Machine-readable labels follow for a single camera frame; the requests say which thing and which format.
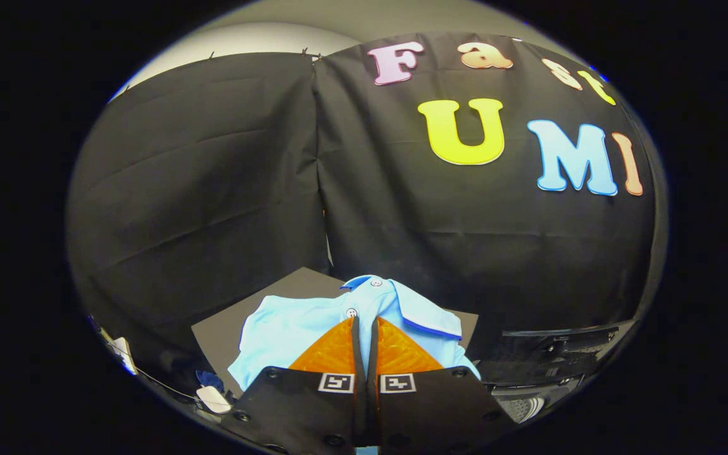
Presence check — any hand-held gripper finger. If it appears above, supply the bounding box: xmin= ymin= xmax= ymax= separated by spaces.
xmin=222 ymin=316 xmax=368 ymax=455
xmin=367 ymin=316 xmax=520 ymax=455

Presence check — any light blue polo shirt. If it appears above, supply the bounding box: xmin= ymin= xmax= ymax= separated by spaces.
xmin=227 ymin=274 xmax=482 ymax=392

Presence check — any beige cabinet with dark top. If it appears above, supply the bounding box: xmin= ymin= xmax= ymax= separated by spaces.
xmin=191 ymin=266 xmax=480 ymax=397

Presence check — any black backdrop cloth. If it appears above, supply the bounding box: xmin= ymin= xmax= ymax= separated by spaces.
xmin=66 ymin=33 xmax=660 ymax=375

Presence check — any white oval object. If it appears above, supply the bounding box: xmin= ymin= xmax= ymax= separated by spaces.
xmin=196 ymin=385 xmax=233 ymax=415

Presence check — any dark blue cloth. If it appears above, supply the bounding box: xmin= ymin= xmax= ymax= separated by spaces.
xmin=195 ymin=369 xmax=226 ymax=393

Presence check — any white plastic piece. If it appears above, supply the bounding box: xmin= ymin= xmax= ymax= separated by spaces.
xmin=111 ymin=336 xmax=139 ymax=376

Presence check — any thin cable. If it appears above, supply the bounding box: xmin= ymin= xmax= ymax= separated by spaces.
xmin=94 ymin=321 xmax=202 ymax=404

